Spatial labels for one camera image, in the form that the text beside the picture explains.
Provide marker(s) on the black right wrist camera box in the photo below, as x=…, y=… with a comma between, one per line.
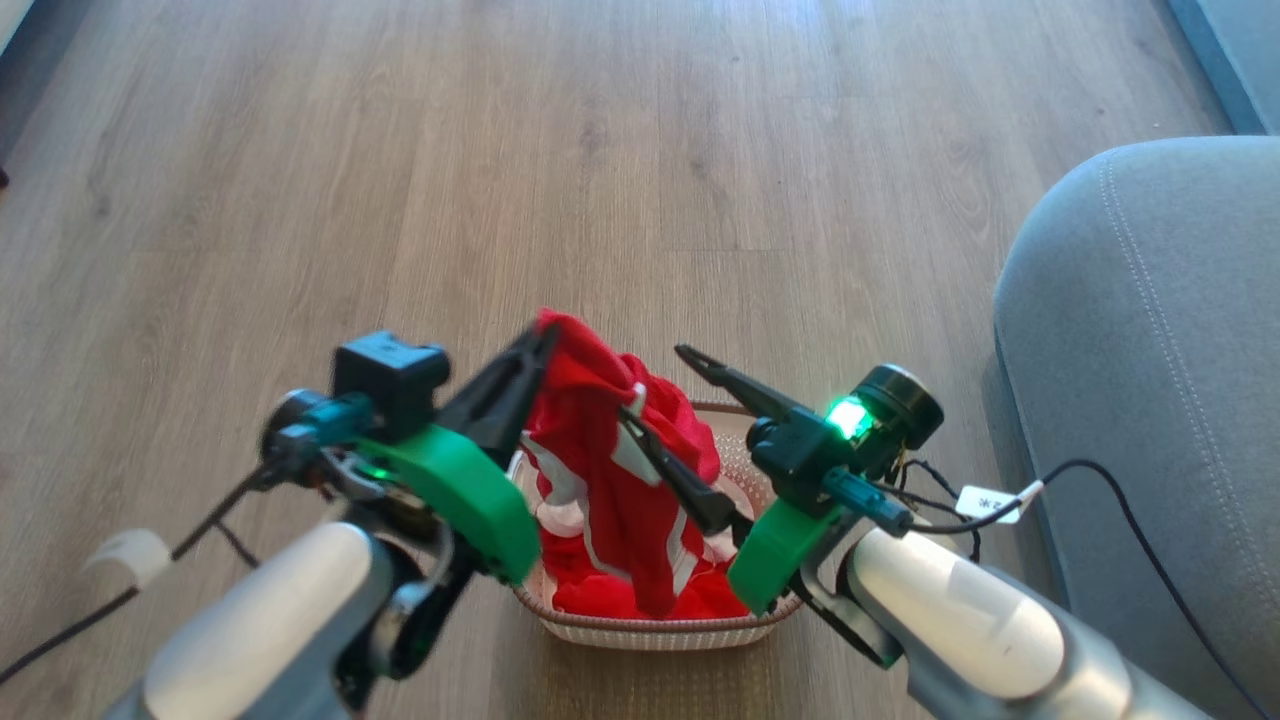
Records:
x=795, y=455

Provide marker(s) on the grey fabric sofa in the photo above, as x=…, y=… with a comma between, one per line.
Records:
x=1150, y=350

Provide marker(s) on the dark left wrist camera box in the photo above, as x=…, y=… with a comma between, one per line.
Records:
x=390, y=385

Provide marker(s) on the blue grey furniture panel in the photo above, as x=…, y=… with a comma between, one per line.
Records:
x=1235, y=55

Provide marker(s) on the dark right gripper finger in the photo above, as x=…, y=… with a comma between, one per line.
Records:
x=745, y=395
x=690, y=485

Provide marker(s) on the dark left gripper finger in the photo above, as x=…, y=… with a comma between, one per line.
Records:
x=495, y=405

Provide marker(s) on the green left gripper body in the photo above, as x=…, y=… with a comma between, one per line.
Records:
x=470, y=500

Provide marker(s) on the white basket with brown rim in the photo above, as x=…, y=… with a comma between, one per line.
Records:
x=650, y=632

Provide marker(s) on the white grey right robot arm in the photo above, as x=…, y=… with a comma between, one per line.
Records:
x=960, y=620

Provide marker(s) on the red garment with white stripes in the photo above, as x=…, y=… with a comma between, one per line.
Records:
x=600, y=480

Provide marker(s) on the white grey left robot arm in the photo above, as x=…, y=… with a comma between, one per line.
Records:
x=270, y=620

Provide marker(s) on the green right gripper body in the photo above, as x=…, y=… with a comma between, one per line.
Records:
x=780, y=550

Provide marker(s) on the white tape flag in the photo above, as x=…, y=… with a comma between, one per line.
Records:
x=135, y=555

